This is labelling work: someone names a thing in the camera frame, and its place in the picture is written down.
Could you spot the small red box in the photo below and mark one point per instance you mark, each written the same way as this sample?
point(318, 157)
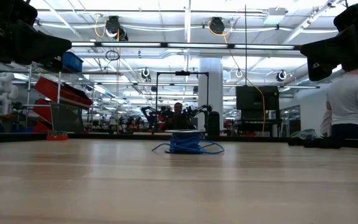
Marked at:
point(56, 136)

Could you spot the white building column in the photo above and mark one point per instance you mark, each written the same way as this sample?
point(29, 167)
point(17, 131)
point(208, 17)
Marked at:
point(210, 93)

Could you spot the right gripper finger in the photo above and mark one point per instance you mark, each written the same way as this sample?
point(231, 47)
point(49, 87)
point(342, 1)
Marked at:
point(331, 49)
point(319, 71)

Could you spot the black monitor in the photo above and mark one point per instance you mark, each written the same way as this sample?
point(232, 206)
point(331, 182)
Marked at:
point(250, 99)

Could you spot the black background robot arm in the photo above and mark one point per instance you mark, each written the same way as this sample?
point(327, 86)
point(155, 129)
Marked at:
point(213, 123)
point(149, 113)

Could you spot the thin vertical pole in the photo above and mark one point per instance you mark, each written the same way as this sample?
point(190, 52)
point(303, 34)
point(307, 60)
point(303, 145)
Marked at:
point(245, 46)

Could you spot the black camera gantry frame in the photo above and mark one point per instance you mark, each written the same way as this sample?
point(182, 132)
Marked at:
point(182, 73)

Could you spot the blue plastic tote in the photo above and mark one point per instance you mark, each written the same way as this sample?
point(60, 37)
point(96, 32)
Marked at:
point(73, 62)

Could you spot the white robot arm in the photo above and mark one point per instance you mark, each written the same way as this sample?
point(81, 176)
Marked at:
point(3, 91)

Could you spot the red plastic bin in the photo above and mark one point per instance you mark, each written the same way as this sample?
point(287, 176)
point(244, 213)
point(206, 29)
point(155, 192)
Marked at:
point(39, 127)
point(50, 88)
point(40, 110)

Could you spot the metal shelf rack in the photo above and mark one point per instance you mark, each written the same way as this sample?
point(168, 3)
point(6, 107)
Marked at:
point(59, 84)

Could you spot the black aluminium table frame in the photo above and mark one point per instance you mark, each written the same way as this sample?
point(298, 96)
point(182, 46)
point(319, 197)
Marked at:
point(17, 137)

